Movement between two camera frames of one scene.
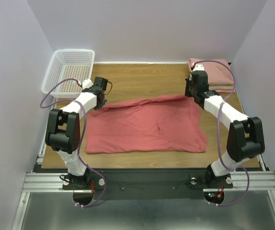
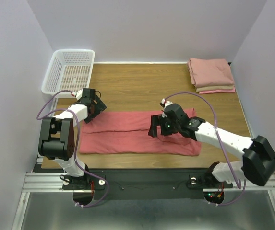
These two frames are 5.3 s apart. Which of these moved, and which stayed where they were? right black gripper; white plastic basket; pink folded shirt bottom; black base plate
Moved: right black gripper
Stayed: pink folded shirt bottom; black base plate; white plastic basket
